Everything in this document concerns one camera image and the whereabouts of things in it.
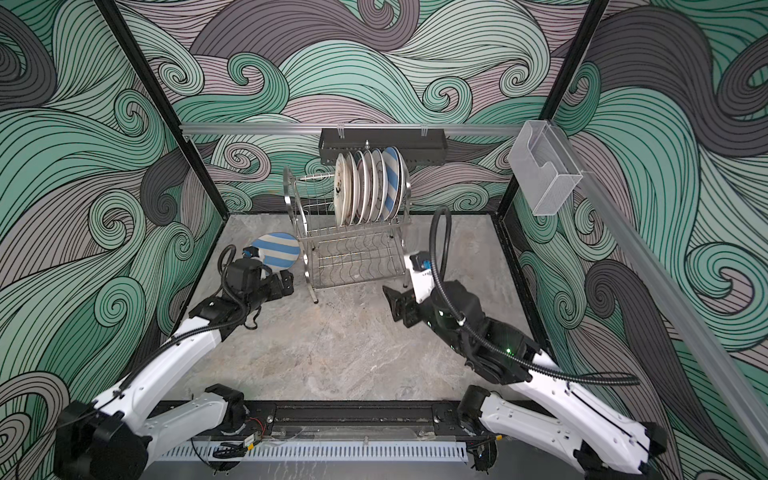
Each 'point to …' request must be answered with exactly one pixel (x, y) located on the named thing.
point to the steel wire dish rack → (339, 255)
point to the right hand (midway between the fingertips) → (401, 292)
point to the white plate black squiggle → (340, 188)
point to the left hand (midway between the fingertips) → (281, 271)
